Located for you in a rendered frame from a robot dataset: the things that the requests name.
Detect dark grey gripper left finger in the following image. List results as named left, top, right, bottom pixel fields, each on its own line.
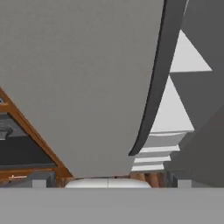
left=17, top=171, right=57, bottom=189

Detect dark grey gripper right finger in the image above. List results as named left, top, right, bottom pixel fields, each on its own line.
left=168, top=171, right=212, bottom=189

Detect white stacked fridge drawers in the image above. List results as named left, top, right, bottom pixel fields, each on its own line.
left=129, top=130, right=188, bottom=173

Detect black hob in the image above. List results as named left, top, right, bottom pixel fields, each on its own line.
left=0, top=113, right=57, bottom=168

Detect white rounded object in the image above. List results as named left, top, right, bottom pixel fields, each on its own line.
left=64, top=178, right=153, bottom=189

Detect white triangular fridge shelf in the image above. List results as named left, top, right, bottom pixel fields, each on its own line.
left=150, top=74, right=195, bottom=134
left=170, top=29, right=214, bottom=74

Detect brown wooden cabinet frame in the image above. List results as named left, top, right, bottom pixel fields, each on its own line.
left=0, top=87, right=74, bottom=188

